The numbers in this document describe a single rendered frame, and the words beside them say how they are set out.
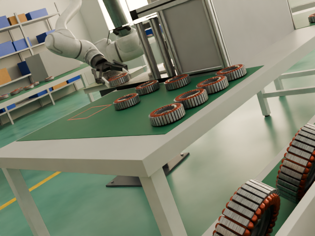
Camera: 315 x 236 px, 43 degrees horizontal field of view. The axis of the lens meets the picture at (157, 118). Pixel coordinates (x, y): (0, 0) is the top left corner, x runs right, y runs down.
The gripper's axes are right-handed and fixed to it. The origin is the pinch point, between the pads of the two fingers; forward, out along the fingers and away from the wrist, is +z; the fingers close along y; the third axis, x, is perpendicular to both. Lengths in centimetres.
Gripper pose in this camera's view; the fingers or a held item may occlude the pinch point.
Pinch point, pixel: (118, 79)
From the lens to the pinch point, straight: 194.1
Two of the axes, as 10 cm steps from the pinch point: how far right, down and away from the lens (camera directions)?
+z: 5.7, 5.1, -6.4
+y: -8.2, 4.2, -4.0
